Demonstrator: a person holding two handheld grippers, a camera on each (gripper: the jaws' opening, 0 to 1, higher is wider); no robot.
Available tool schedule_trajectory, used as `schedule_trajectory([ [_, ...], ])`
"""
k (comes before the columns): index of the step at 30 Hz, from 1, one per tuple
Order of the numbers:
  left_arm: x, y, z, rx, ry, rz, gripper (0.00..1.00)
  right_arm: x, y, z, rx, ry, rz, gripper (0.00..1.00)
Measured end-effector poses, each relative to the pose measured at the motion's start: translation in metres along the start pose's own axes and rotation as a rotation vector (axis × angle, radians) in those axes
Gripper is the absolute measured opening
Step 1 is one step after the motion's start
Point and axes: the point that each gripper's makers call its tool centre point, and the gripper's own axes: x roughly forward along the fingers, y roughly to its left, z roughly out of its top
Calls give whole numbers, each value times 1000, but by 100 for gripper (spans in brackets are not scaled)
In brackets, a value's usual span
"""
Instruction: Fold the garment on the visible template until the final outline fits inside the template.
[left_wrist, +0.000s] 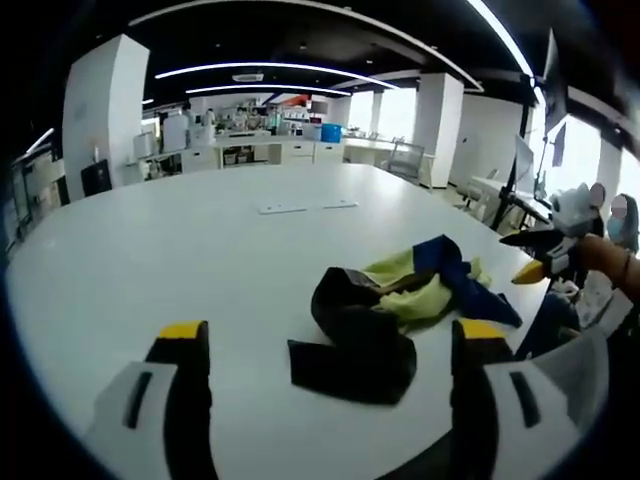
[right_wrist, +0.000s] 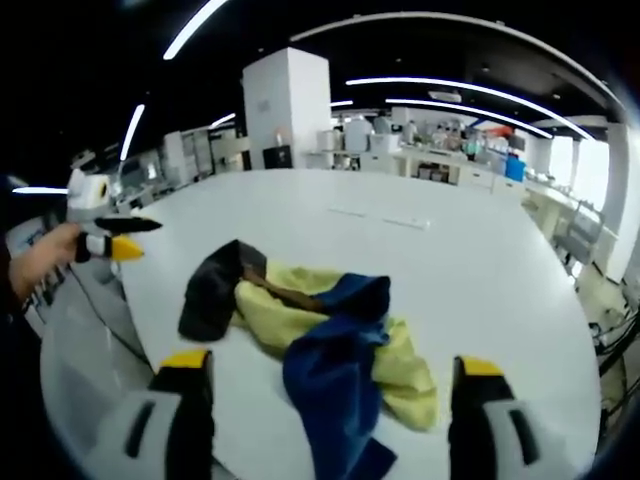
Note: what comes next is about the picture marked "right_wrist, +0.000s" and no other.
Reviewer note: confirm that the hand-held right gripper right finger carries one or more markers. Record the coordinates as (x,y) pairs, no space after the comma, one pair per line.
(480,410)

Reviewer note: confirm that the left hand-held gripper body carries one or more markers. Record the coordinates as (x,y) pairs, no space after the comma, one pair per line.
(86,197)

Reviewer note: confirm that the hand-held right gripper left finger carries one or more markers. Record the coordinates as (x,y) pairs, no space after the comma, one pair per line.
(185,400)

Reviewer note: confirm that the yellow blue black garment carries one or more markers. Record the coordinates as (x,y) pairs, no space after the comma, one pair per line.
(330,345)

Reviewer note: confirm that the person's left hand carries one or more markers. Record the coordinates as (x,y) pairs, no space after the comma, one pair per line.
(47,255)

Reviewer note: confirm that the long ceiling light strip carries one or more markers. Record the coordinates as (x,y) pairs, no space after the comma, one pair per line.
(132,131)
(450,90)
(192,27)
(40,190)

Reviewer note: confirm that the white shelving unit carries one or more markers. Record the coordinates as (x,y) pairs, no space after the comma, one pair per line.
(200,152)

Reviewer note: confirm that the small black cabinet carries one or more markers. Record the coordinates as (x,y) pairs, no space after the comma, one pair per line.
(277,157)

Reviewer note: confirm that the white square pillar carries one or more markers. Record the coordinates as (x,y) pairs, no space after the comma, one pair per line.
(287,105)

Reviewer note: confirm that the blue bin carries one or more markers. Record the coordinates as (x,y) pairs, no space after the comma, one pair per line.
(515,169)

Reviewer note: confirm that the white background counter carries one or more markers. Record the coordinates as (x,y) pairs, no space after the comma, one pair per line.
(440,167)

